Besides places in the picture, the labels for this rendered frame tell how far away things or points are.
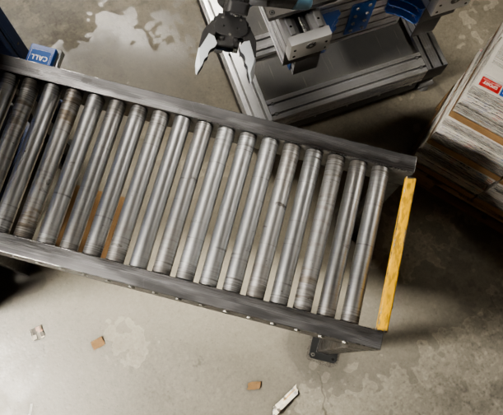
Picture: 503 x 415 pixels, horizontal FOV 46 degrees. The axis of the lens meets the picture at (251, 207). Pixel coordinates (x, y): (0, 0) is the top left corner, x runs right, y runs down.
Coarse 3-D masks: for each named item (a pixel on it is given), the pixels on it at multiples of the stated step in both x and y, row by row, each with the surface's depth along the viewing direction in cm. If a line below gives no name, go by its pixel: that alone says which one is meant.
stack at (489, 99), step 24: (480, 72) 172; (456, 96) 200; (480, 96) 174; (432, 120) 236; (456, 120) 192; (480, 120) 184; (456, 144) 204; (480, 144) 195; (432, 168) 229; (456, 168) 219; (432, 192) 246; (456, 192) 234; (480, 192) 224; (480, 216) 244
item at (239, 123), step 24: (0, 72) 172; (24, 72) 170; (48, 72) 170; (72, 72) 170; (120, 96) 169; (144, 96) 169; (168, 96) 169; (192, 120) 170; (216, 120) 168; (240, 120) 168; (264, 120) 168; (312, 144) 167; (336, 144) 167; (360, 144) 167; (408, 168) 166
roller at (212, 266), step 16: (240, 144) 166; (240, 160) 165; (240, 176) 164; (224, 192) 164; (240, 192) 164; (224, 208) 161; (224, 224) 160; (224, 240) 159; (208, 256) 158; (224, 256) 159; (208, 272) 156
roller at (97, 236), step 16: (144, 112) 169; (128, 128) 166; (128, 144) 165; (128, 160) 165; (112, 176) 162; (112, 192) 161; (112, 208) 161; (96, 224) 159; (96, 240) 158; (96, 256) 158
